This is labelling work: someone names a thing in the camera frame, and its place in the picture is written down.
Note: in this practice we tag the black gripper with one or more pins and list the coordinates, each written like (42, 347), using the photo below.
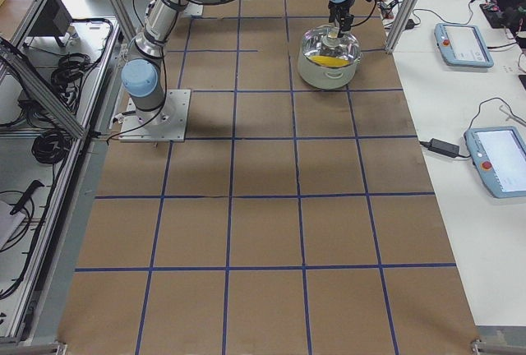
(335, 12)

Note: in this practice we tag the glass pot lid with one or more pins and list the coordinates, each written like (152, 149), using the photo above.
(325, 40)

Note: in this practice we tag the yellow corn cob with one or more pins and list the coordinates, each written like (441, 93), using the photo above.
(330, 62)

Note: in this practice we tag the far blue teach pendant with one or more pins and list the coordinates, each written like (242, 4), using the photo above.
(462, 46)

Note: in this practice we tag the blue teach pendant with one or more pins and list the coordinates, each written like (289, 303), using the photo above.
(498, 154)
(462, 46)

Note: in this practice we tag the black power adapter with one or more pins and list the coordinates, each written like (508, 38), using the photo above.
(441, 147)

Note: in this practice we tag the near blue teach pendant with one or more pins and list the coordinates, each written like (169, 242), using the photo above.
(498, 154)

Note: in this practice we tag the steel pot with handles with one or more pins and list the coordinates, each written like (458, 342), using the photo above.
(324, 78)

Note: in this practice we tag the aluminium frame post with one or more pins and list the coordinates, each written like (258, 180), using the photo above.
(399, 25)

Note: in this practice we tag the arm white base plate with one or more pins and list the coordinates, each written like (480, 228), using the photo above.
(169, 125)

